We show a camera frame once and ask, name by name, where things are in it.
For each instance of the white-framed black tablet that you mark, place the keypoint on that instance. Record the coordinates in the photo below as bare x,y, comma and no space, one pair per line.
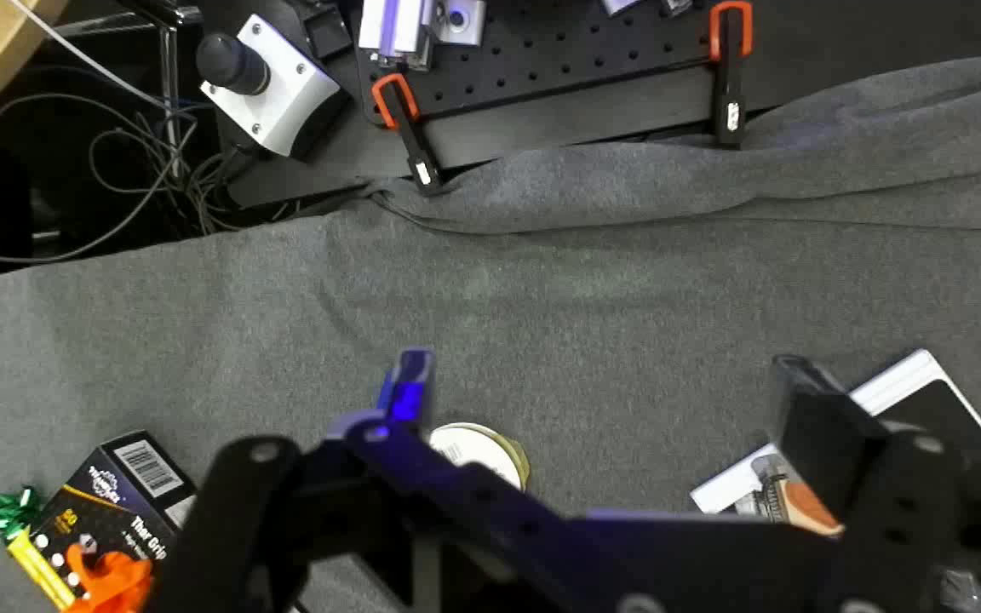
921,395

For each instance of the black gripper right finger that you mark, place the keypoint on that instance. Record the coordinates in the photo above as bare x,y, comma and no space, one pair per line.
825,437

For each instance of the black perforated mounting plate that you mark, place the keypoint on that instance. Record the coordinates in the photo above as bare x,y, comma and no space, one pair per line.
582,56

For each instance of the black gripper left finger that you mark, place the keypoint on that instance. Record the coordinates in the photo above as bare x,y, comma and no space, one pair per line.
406,391

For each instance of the black glove box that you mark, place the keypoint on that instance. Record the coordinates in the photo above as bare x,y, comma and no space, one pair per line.
116,480

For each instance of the clear box with orange contents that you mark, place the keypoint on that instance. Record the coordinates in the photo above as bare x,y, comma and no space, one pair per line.
801,499

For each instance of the white ribbon spool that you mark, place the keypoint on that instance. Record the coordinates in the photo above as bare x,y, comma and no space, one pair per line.
479,445

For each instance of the white emergency stop box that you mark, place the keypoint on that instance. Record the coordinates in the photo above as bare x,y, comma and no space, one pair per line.
288,90

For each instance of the green gift bow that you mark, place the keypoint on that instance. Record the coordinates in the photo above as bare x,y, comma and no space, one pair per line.
14,513

